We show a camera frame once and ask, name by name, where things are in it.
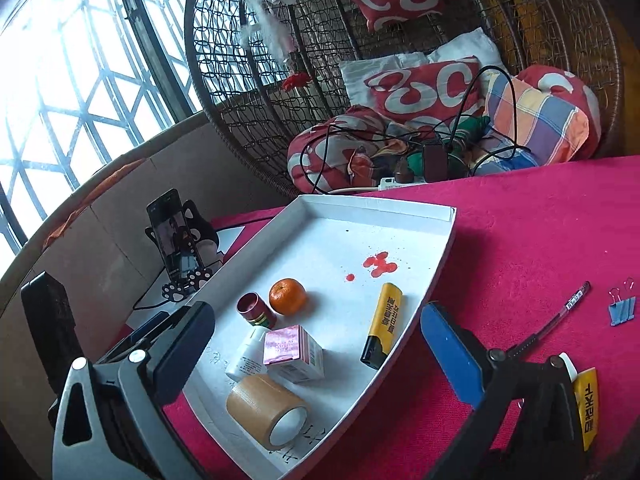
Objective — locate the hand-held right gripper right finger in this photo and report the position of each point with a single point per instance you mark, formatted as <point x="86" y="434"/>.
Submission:
<point x="450" y="355"/>

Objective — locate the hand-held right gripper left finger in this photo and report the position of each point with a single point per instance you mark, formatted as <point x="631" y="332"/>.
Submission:
<point x="185" y="345"/>

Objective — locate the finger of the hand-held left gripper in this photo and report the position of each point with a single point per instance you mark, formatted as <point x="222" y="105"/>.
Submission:
<point x="145" y="327"/>

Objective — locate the white plastic bottle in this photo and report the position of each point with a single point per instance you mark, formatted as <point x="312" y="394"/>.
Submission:
<point x="245" y="360"/>

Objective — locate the yellow black marker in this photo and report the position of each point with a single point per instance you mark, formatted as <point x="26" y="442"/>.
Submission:
<point x="586" y="410"/>
<point x="387" y="315"/>

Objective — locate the small red jar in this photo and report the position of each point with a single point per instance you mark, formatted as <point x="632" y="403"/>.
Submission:
<point x="255" y="310"/>

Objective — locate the brown tape roll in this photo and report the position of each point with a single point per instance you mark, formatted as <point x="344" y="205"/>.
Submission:
<point x="255" y="400"/>

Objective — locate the pink white small box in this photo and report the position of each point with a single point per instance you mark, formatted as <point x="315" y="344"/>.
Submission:
<point x="285" y="345"/>

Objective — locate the orange tangerine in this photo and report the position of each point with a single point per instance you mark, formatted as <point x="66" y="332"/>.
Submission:
<point x="287" y="297"/>

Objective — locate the black pen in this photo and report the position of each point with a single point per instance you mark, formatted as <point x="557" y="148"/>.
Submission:
<point x="560" y="312"/>

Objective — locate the white small block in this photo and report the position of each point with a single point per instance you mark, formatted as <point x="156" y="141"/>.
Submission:
<point x="569" y="364"/>

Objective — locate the white tray box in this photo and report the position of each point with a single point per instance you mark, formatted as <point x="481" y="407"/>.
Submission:
<point x="340" y="240"/>

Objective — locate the blue binder clip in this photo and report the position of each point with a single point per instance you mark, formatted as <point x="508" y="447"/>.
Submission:
<point x="616" y="307"/>
<point x="629" y="305"/>

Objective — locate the black smartphone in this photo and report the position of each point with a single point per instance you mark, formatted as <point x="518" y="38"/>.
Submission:
<point x="170" y="235"/>

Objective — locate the white paper sheet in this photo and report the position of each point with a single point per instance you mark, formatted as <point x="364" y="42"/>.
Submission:
<point x="231" y="237"/>

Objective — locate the black cat phone stand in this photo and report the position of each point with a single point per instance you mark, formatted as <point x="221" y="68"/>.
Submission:
<point x="200" y="217"/>

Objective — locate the white extension socket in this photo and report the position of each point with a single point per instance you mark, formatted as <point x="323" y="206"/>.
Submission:
<point x="395" y="183"/>

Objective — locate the brown plug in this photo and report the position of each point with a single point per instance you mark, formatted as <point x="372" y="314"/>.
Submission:
<point x="405" y="172"/>

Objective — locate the black power adapter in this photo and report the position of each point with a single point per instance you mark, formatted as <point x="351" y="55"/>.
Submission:
<point x="435" y="162"/>

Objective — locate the window with metal grille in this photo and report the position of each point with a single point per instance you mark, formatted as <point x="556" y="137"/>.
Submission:
<point x="50" y="110"/>

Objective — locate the green patterned cloth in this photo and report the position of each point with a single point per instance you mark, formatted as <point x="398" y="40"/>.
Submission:
<point x="472" y="127"/>

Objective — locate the crumpled red white cushion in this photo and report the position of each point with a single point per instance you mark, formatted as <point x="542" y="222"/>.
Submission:
<point x="320" y="150"/>

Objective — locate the plaid pillow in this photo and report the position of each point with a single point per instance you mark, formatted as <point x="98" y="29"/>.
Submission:
<point x="540" y="120"/>

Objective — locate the wicker hanging chair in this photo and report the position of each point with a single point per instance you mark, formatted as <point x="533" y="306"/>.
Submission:
<point x="225" y="85"/>

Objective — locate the large red white pillow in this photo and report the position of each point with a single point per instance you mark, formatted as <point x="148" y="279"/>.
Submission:
<point x="425" y="90"/>

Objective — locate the round red white cushion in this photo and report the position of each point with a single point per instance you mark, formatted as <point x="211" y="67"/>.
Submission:
<point x="565" y="82"/>

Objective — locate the small red white pillow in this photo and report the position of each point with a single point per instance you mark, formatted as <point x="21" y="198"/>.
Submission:
<point x="395" y="2"/>

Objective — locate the cardboard wall panel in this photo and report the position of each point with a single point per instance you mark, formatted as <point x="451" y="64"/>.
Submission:
<point x="100" y="220"/>

